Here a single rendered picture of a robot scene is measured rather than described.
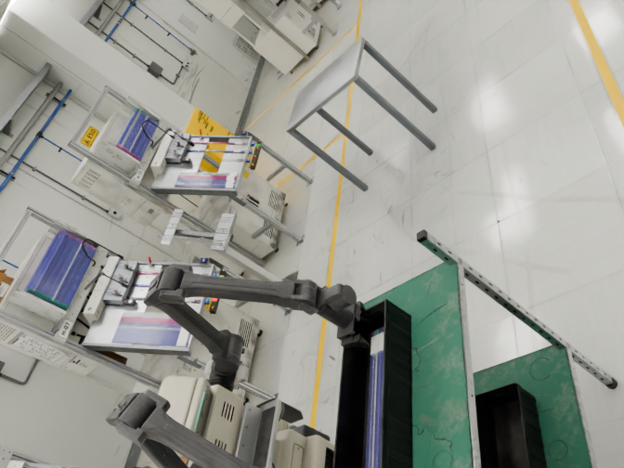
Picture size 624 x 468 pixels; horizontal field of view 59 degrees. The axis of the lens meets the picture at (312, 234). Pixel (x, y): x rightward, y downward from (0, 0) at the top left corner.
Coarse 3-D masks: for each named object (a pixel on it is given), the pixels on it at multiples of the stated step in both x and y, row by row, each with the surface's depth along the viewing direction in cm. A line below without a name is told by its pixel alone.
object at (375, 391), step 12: (372, 336) 170; (372, 348) 167; (372, 360) 164; (372, 372) 161; (372, 384) 158; (372, 396) 156; (372, 408) 153; (372, 420) 151; (372, 432) 148; (372, 444) 146; (372, 456) 144
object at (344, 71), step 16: (352, 48) 383; (368, 48) 383; (336, 64) 391; (352, 64) 366; (384, 64) 390; (320, 80) 399; (336, 80) 374; (352, 80) 356; (400, 80) 398; (304, 96) 409; (320, 96) 381; (416, 96) 406; (304, 112) 389; (320, 112) 432; (400, 112) 374; (432, 112) 415; (288, 128) 398; (336, 128) 442; (416, 128) 380; (304, 144) 405; (432, 144) 387; (352, 176) 424
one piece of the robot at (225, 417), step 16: (224, 384) 185; (224, 400) 181; (240, 400) 186; (208, 416) 175; (224, 416) 178; (240, 416) 184; (208, 432) 171; (224, 432) 176; (288, 432) 195; (224, 448) 174; (288, 448) 190; (304, 448) 196; (320, 448) 195; (288, 464) 187; (304, 464) 192; (320, 464) 192
